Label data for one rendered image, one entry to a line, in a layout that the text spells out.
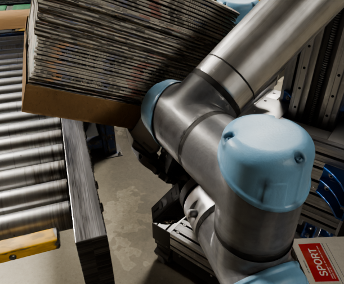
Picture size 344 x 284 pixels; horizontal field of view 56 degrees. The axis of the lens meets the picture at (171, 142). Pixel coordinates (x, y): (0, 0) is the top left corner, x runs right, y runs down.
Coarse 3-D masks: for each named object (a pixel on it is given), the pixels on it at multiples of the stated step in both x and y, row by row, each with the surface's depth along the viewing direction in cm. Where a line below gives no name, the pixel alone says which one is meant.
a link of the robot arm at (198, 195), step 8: (192, 192) 39; (200, 192) 38; (192, 200) 38; (200, 200) 37; (208, 200) 37; (184, 208) 40; (192, 208) 38; (200, 208) 37; (208, 208) 36; (192, 216) 37; (200, 216) 36; (192, 224) 38
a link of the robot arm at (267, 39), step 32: (288, 0) 34; (320, 0) 34; (256, 32) 34; (288, 32) 34; (224, 64) 34; (256, 64) 34; (160, 96) 37; (192, 96) 34; (224, 96) 34; (256, 96) 37; (160, 128) 35; (192, 128) 31
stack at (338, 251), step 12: (300, 240) 47; (312, 240) 47; (324, 240) 47; (336, 240) 47; (300, 252) 45; (312, 252) 45; (324, 252) 45; (336, 252) 45; (300, 264) 44; (312, 264) 43; (324, 264) 43; (336, 264) 43; (312, 276) 42; (324, 276) 42; (336, 276) 42
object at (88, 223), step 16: (64, 128) 78; (80, 128) 78; (64, 144) 72; (80, 144) 72; (80, 160) 67; (80, 176) 63; (80, 192) 59; (96, 192) 59; (80, 208) 56; (96, 208) 56; (80, 224) 53; (96, 224) 53; (80, 240) 50; (96, 240) 51; (80, 256) 51; (96, 256) 53; (96, 272) 55; (112, 272) 56
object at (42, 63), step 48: (48, 0) 40; (96, 0) 42; (144, 0) 44; (192, 0) 47; (48, 48) 43; (96, 48) 44; (144, 48) 47; (192, 48) 50; (96, 96) 49; (144, 96) 51
